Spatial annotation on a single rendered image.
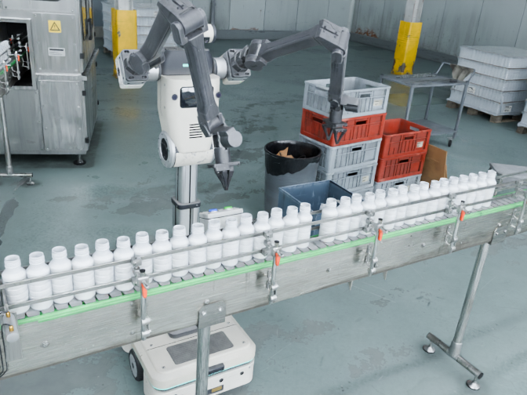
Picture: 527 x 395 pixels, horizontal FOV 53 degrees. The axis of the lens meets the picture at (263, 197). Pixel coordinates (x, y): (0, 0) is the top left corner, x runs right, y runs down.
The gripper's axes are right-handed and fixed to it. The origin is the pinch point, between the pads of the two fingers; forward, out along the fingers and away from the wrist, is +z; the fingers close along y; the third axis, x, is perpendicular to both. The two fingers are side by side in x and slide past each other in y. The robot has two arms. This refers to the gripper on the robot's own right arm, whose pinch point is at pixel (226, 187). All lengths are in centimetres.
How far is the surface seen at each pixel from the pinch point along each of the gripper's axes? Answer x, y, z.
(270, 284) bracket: -20.0, 3.2, 32.8
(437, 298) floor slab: 69, 178, 101
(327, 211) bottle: -17.0, 31.5, 12.2
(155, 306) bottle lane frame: -15, -36, 32
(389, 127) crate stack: 213, 283, -14
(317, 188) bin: 47, 73, 12
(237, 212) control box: -3.9, 1.5, 9.0
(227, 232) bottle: -17.9, -9.9, 12.6
